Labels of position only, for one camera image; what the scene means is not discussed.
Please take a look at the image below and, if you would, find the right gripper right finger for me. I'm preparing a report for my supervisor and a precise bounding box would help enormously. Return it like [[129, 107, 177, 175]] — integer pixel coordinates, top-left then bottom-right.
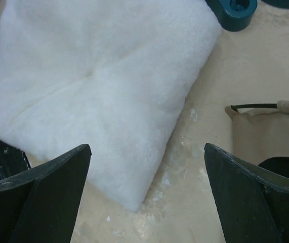
[[204, 143, 289, 242]]

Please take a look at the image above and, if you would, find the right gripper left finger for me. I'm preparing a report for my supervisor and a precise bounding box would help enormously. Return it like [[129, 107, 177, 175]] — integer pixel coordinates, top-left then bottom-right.
[[0, 144, 91, 243]]

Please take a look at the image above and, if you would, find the beige patterned pet cushion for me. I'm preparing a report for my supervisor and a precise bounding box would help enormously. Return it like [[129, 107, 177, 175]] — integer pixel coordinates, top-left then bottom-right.
[[0, 1, 221, 212]]

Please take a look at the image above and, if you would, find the teal pet bowl stand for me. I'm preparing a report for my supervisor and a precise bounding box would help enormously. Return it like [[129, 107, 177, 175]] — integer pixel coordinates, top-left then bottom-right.
[[262, 0, 289, 9]]

